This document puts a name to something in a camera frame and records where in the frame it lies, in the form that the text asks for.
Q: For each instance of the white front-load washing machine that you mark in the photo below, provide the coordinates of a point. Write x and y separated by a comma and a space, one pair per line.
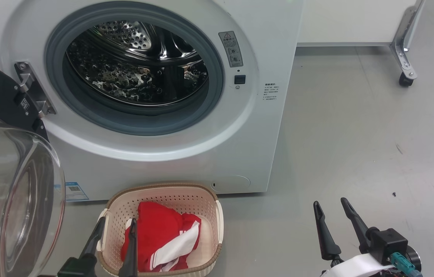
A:
201, 154

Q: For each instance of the grey warning sticker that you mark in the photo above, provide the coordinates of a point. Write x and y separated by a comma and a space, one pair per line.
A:
231, 49

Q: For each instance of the blue energy label sticker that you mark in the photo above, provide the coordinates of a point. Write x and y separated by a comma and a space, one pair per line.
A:
76, 191

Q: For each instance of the stainless steel washing machine drum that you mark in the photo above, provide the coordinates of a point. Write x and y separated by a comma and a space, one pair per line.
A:
124, 77

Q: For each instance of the silver metal cabinet leg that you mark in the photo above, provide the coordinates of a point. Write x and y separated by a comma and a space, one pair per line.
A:
405, 50

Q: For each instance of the red and white garment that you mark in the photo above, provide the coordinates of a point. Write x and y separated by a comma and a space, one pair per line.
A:
159, 231

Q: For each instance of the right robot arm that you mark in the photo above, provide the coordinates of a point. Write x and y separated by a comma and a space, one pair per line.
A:
414, 257

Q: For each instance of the black glass washer door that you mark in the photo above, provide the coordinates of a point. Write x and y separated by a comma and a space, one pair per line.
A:
9, 192

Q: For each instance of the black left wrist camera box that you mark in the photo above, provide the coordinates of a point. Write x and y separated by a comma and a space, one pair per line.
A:
76, 268

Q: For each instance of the metal door hinge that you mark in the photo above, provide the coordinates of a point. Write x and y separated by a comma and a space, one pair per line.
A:
34, 88

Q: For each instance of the black caster wheel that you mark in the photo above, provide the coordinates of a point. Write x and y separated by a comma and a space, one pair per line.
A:
405, 80

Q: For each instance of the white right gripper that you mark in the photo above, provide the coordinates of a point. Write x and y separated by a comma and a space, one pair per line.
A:
355, 267

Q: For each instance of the cream perforated laundry basket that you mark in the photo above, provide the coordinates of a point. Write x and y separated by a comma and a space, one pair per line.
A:
209, 215

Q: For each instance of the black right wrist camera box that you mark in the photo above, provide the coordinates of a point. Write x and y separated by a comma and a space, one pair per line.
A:
388, 244

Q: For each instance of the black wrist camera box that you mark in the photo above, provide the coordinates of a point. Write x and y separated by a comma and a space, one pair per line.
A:
388, 244
76, 268

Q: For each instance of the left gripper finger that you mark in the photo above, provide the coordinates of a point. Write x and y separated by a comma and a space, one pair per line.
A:
130, 261
92, 244

